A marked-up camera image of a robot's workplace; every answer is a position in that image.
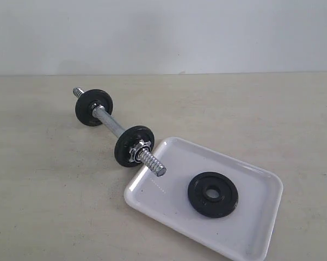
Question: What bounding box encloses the black weight plate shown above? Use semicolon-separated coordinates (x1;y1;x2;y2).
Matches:
73;87;113;127
187;172;239;218
114;126;155;167

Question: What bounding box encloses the chrome star collar nut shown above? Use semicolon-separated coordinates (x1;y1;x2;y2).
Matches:
128;142;146;163

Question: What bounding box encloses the chrome threaded dumbbell bar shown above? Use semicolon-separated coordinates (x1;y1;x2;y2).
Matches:
72;86;167;178

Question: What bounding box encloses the white rectangular plastic tray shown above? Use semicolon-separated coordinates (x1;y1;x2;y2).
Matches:
124;137;283;260

